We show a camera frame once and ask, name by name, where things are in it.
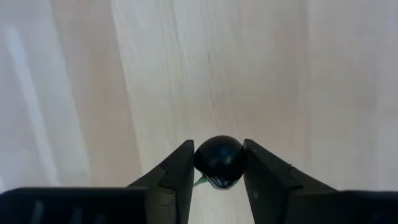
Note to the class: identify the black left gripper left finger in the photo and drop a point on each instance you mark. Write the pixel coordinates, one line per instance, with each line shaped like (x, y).
(174, 186)

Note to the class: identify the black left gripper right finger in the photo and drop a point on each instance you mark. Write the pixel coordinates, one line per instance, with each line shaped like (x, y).
(267, 186)

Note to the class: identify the dark blue toy berry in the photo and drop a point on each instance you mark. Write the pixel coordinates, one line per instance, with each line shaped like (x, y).
(220, 158)

